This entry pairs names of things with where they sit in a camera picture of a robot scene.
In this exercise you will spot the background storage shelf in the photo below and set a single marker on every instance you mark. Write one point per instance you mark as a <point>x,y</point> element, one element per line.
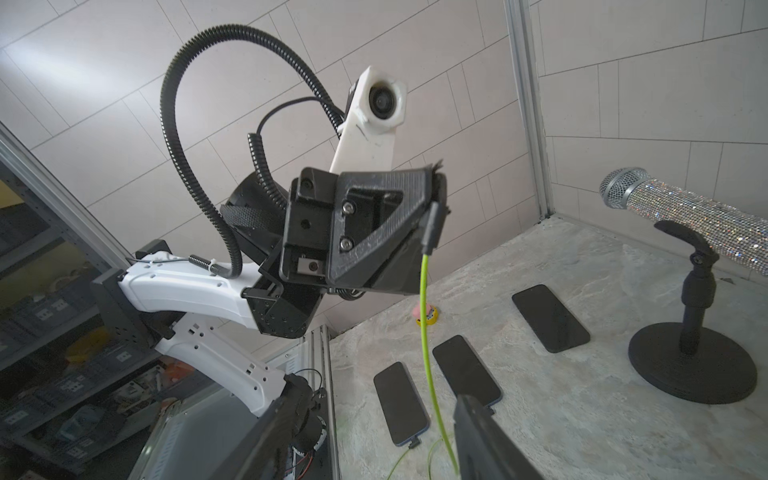
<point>75,402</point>

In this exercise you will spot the black smartphone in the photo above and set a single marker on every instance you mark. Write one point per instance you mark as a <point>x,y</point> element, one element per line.
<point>550,320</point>
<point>404,412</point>
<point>465,372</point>

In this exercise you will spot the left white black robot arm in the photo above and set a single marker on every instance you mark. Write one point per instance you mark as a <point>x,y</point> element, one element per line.
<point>168,303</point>

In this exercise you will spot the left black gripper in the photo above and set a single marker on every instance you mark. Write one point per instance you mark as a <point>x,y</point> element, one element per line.
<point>375,239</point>

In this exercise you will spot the black round microphone stand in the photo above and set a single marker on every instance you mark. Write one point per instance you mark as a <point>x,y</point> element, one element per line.
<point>686,359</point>

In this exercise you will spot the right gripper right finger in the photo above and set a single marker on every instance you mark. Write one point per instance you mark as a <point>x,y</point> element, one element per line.
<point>484,450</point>

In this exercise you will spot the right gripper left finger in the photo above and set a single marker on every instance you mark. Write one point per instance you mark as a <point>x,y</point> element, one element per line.
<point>290,424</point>

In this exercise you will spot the glitter silver microphone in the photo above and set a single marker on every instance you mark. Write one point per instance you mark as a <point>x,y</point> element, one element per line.
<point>739,236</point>

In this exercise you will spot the pink yellow small toy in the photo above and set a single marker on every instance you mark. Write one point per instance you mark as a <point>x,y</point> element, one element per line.
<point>431,314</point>

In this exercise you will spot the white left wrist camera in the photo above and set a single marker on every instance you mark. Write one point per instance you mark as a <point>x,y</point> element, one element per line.
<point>376,108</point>

